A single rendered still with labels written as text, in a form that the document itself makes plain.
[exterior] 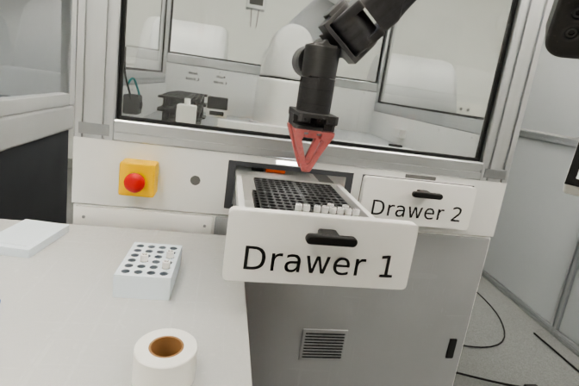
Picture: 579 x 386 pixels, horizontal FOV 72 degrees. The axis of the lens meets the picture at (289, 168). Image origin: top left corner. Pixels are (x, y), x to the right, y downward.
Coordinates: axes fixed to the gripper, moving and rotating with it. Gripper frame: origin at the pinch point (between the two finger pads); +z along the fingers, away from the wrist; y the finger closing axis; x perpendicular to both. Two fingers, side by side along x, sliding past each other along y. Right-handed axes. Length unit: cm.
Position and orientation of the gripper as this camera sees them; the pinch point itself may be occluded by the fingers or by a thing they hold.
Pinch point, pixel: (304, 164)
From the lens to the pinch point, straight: 67.7
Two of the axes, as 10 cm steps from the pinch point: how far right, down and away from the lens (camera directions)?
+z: -1.4, 9.6, 2.3
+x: -9.8, -1.0, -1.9
